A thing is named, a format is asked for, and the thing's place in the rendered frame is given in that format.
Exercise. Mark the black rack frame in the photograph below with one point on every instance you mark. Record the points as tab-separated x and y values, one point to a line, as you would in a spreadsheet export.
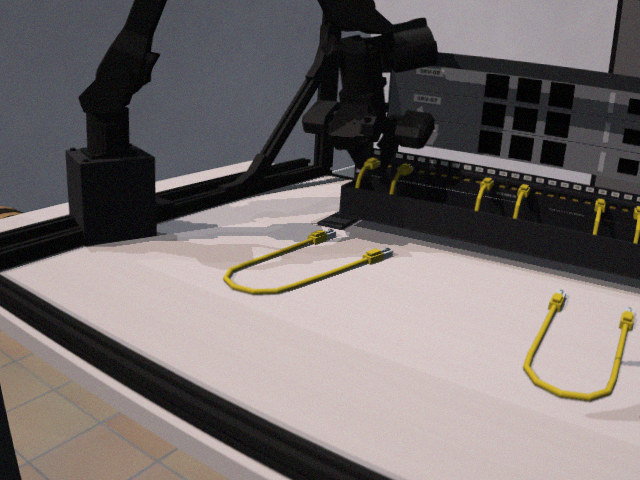
607	146

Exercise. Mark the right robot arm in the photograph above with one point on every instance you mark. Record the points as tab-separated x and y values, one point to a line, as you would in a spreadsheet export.
128	64

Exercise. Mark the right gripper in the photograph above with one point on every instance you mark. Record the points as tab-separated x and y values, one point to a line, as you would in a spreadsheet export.
412	130

